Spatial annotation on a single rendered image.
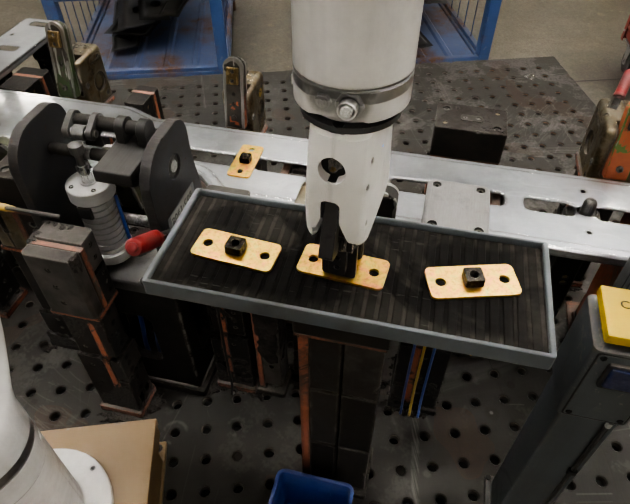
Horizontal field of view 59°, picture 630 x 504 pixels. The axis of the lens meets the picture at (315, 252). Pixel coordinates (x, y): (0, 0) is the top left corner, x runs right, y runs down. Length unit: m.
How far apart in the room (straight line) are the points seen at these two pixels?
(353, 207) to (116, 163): 0.36
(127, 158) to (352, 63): 0.40
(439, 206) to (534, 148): 0.91
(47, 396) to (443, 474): 0.67
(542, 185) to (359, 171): 0.58
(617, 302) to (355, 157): 0.29
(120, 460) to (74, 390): 0.23
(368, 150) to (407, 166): 0.54
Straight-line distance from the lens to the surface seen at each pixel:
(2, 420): 0.66
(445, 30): 3.47
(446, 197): 0.71
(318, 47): 0.36
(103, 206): 0.77
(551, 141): 1.62
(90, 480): 0.87
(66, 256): 0.73
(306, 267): 0.53
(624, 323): 0.56
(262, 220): 0.58
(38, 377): 1.11
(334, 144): 0.39
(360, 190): 0.40
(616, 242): 0.89
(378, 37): 0.36
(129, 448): 0.89
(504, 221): 0.86
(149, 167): 0.65
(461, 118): 1.01
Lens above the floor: 1.55
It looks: 46 degrees down
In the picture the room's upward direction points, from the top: straight up
